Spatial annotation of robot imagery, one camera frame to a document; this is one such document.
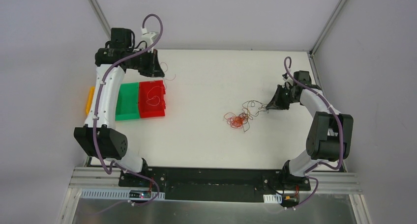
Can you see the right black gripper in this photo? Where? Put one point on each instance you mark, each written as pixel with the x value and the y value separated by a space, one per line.
pixel 282 98

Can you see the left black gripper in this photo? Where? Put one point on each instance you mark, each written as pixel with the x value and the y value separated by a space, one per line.
pixel 154 64

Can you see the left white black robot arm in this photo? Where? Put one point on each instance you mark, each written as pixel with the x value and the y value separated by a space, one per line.
pixel 98 136

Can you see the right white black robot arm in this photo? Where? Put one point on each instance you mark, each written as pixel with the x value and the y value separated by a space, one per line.
pixel 329 137

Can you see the red plastic bin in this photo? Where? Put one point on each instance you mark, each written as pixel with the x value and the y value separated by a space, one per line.
pixel 151 99

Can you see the green plastic bin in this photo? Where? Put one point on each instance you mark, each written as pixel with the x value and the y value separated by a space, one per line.
pixel 127 103

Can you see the yellow plastic bin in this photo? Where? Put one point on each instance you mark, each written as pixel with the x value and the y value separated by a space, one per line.
pixel 89 100

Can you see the right controller circuit board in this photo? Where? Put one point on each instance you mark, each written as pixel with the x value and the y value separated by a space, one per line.
pixel 289 202

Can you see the controller circuit board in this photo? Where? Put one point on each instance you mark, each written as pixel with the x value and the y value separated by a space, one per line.
pixel 289 202
pixel 138 194

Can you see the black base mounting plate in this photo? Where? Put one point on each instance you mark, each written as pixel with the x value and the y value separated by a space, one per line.
pixel 224 185

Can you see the left controller circuit board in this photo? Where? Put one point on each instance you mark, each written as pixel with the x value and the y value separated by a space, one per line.
pixel 138 194

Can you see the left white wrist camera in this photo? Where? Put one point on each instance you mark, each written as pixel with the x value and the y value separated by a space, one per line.
pixel 147 38

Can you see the right white slotted cable duct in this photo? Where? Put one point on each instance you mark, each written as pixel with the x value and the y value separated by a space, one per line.
pixel 275 199

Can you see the white slotted cable duct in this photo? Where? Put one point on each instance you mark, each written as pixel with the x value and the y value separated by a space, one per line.
pixel 116 194
pixel 275 199

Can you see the aluminium frame rail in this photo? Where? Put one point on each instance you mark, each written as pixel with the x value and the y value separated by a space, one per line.
pixel 329 182

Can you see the left white slotted cable duct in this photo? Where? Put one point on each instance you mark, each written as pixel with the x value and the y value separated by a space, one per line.
pixel 116 194

